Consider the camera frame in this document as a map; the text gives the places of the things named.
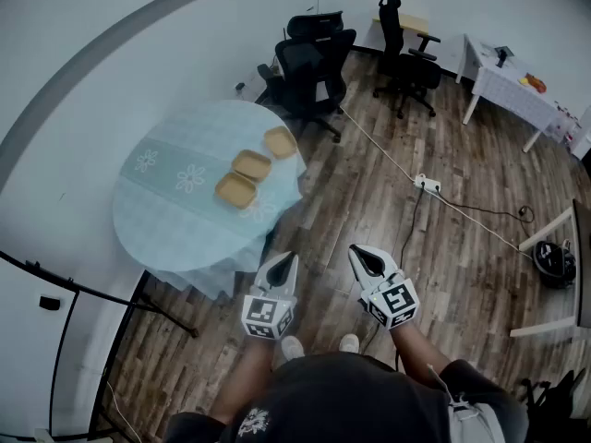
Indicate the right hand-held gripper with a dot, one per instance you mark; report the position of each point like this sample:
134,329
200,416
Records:
397,300

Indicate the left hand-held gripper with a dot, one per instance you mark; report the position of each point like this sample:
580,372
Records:
263,312

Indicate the tan tray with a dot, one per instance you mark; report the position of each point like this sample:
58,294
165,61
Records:
235,190
251,165
281,142

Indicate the person's left forearm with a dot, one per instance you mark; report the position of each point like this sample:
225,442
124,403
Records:
240,376

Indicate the person's right forearm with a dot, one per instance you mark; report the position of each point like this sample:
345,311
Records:
415,353

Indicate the white power strip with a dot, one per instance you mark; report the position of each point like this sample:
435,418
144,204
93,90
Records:
427,183

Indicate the round table, light blue cloth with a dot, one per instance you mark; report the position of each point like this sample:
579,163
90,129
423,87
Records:
184,229

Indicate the person's black sweatshirt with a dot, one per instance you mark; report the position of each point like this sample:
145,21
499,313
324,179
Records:
346,399

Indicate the black round device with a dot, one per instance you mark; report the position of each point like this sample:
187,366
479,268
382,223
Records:
554,266

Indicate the black office chair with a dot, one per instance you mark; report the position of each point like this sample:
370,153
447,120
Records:
309,72
415,72
314,21

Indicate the white table with checked cloth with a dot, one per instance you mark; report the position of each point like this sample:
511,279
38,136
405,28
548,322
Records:
503,86

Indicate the black whiteboard eraser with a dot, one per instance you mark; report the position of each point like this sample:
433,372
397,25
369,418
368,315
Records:
49,302

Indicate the orange item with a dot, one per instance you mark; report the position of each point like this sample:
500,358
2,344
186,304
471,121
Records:
533,83

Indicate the light wooden desk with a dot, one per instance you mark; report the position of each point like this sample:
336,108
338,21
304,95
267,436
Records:
413,22

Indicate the small black device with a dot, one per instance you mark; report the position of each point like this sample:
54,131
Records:
503,54

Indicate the black framed whiteboard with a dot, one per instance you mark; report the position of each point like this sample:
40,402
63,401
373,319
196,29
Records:
23,339

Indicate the black wall power adapter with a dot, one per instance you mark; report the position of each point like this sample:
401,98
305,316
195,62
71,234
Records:
240,87

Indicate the white frame table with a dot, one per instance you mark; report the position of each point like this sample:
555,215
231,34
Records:
582,266

